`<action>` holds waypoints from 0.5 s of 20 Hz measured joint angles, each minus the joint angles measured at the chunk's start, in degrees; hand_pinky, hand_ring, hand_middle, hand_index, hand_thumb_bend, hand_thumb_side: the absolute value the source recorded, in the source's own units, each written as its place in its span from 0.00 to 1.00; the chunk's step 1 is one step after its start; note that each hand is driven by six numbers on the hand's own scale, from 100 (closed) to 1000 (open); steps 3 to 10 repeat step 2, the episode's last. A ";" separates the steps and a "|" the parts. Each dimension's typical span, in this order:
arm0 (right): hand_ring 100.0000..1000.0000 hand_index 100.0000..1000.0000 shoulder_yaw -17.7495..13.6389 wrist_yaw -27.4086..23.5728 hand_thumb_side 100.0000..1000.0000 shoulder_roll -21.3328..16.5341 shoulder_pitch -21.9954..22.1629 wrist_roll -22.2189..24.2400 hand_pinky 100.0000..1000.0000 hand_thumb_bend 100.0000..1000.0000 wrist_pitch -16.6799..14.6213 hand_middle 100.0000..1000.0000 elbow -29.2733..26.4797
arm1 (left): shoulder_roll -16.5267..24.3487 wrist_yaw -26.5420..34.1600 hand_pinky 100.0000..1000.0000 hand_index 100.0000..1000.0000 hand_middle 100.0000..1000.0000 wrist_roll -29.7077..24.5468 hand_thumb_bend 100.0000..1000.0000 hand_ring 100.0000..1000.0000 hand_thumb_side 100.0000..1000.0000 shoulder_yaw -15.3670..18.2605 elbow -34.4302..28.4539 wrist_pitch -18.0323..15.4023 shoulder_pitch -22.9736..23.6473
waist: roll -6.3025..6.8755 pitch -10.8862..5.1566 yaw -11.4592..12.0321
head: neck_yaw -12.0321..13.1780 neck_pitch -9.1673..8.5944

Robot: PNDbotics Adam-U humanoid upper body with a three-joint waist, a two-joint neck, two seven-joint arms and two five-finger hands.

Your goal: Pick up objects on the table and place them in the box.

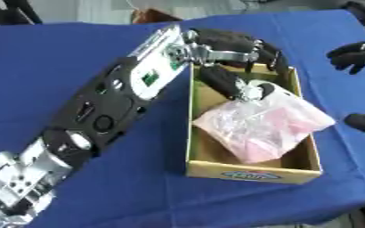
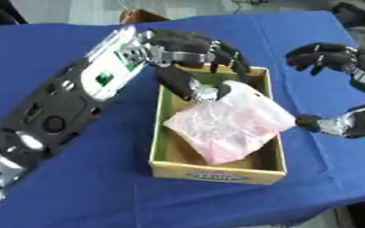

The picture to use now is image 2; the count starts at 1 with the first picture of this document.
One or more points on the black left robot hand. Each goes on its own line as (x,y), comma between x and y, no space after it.
(185,50)

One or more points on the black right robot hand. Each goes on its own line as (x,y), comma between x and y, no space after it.
(341,89)

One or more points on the clear plastic bag pink contents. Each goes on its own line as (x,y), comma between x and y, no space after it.
(232,124)

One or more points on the silver and black right robot arm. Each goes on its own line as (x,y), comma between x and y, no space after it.
(361,25)

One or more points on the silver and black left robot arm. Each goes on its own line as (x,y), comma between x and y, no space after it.
(61,107)

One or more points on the tan cardboard box green inside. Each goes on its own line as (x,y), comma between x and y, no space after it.
(217,154)

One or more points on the brown wooden chair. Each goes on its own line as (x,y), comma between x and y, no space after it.
(139,16)

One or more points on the black tripod leg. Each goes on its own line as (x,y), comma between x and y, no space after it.
(6,12)

